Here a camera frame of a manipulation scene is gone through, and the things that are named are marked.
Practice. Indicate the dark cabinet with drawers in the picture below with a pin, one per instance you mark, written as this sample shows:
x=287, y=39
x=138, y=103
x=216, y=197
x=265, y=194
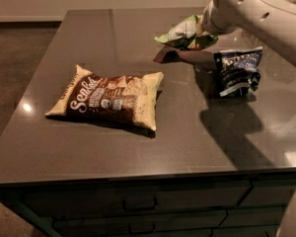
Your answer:
x=239, y=206

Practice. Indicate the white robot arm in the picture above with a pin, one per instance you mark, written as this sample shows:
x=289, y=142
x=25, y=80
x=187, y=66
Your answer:
x=273, y=22

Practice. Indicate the brown and cream chip bag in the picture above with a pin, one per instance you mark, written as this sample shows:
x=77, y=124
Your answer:
x=128, y=99

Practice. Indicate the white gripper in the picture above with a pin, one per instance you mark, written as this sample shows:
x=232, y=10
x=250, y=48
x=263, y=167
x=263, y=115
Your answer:
x=209, y=23

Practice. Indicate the green rice chip bag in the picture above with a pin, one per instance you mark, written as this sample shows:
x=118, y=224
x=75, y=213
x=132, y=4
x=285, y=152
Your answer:
x=188, y=35

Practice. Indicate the blue chip bag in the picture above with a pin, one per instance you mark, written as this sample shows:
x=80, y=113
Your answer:
x=238, y=71

